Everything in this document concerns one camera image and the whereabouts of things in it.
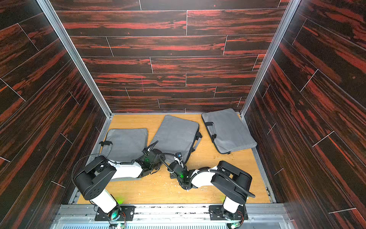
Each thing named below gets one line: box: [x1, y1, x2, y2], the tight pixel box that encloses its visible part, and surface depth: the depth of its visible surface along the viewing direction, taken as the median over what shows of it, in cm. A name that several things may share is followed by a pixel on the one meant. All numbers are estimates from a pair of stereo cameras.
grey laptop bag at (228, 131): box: [201, 108, 258, 155], surface depth 105 cm
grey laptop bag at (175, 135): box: [150, 114, 203, 164], surface depth 104 cm
